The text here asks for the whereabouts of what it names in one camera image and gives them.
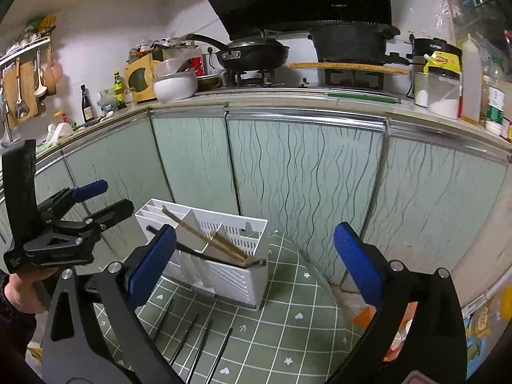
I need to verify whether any wooden cutting board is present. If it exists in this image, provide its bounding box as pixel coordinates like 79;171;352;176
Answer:
288;61;409;76

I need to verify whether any person's left forearm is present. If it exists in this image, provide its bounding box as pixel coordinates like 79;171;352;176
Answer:
0;304;41;369

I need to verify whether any green glass bottle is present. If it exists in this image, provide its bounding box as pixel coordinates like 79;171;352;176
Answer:
114;71;126;108

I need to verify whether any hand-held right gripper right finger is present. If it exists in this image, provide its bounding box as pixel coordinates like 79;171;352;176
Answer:
332;222;468;384

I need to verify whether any person's left hand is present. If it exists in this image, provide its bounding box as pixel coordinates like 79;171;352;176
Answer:
0;268;59;315

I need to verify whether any orange plastic bag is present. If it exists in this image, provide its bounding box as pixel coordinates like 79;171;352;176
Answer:
351;302;419;363

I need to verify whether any gas stove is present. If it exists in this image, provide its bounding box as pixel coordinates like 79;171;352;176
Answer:
196;68;404;92

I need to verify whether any yellow box with round window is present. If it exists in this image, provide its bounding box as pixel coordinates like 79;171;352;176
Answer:
125;53;161;103

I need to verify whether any white pot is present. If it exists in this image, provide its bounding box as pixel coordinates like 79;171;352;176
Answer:
153;58;199;103

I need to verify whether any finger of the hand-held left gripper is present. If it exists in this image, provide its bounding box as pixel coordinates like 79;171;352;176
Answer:
38;179;109;219
24;199;135;267

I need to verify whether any white squeeze bottle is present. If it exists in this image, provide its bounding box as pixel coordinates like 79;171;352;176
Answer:
461;34;483;124

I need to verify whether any white utensil holder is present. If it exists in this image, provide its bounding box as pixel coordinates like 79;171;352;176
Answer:
135;198;269;312

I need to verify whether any black cooking pot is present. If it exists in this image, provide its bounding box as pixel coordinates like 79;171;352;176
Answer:
308;22;401;65

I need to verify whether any hanging wooden board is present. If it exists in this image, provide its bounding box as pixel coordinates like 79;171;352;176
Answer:
4;60;41;129

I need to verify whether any green checked tablecloth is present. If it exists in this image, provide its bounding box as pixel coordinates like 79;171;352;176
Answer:
94;228;363;384

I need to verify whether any clear jar with black lid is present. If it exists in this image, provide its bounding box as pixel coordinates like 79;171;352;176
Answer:
426;68;461;120

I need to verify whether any black wok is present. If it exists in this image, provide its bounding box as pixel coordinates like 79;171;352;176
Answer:
186;32;291;70

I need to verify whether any dark chopsticks bundle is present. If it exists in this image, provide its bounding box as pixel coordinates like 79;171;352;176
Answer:
146;225;268;268

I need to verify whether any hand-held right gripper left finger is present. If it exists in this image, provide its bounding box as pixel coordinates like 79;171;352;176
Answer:
42;225;184;384

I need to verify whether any white bottle with green label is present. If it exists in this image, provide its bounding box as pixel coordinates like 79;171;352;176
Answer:
486;86;507;136

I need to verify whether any green wavy kitchen cabinet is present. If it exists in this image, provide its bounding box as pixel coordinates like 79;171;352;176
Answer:
0;100;512;308

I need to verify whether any dark sauce bottle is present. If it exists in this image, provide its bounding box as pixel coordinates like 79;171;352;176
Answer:
81;84;95;124

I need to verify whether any wooden chopstick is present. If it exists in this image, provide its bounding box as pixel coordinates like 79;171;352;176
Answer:
162;205;248;265
206;230;252;260

